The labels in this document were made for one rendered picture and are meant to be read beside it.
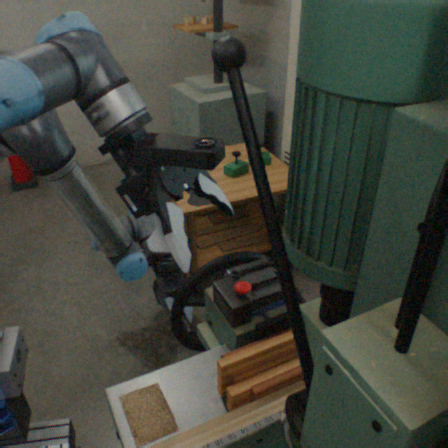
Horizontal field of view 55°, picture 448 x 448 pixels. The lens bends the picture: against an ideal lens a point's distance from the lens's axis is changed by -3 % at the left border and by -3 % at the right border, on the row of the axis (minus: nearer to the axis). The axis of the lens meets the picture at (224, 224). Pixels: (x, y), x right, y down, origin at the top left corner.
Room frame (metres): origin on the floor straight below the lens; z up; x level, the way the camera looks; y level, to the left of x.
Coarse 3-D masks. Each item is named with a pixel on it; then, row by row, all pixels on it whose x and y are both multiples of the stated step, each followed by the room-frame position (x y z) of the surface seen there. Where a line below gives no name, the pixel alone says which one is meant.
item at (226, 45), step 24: (216, 48) 0.45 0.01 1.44; (240, 48) 0.45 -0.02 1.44; (240, 72) 0.45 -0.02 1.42; (240, 96) 0.43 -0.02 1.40; (240, 120) 0.42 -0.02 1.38; (264, 168) 0.40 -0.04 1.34; (264, 192) 0.38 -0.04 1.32; (264, 216) 0.37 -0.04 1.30; (288, 264) 0.35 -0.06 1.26; (288, 288) 0.33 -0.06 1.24; (288, 312) 0.32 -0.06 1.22; (312, 360) 0.30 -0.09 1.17; (288, 408) 0.28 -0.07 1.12
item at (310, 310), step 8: (304, 304) 0.49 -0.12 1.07; (312, 304) 0.49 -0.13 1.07; (304, 312) 0.47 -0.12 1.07; (312, 312) 0.47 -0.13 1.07; (304, 320) 0.46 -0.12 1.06; (312, 320) 0.45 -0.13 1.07; (320, 320) 0.45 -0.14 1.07; (312, 328) 0.45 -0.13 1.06; (320, 328) 0.44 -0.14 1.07; (328, 328) 0.44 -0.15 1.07; (312, 336) 0.44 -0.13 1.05; (312, 344) 0.44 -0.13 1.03; (312, 352) 0.44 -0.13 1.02
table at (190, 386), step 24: (192, 360) 0.52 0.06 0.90; (216, 360) 0.52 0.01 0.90; (120, 384) 0.47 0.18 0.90; (144, 384) 0.47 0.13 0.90; (168, 384) 0.47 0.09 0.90; (192, 384) 0.47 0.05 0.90; (216, 384) 0.47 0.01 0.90; (120, 408) 0.42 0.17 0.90; (192, 408) 0.42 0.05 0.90; (216, 408) 0.42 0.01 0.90; (120, 432) 0.38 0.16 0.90
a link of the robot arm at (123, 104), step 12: (132, 84) 0.58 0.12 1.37; (108, 96) 0.54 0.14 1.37; (120, 96) 0.54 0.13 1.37; (132, 96) 0.56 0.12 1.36; (96, 108) 0.54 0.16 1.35; (108, 108) 0.53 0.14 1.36; (120, 108) 0.54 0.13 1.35; (132, 108) 0.54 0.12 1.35; (144, 108) 0.56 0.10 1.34; (96, 120) 0.53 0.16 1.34; (108, 120) 0.53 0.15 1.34; (120, 120) 0.53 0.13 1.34; (108, 132) 0.53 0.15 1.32
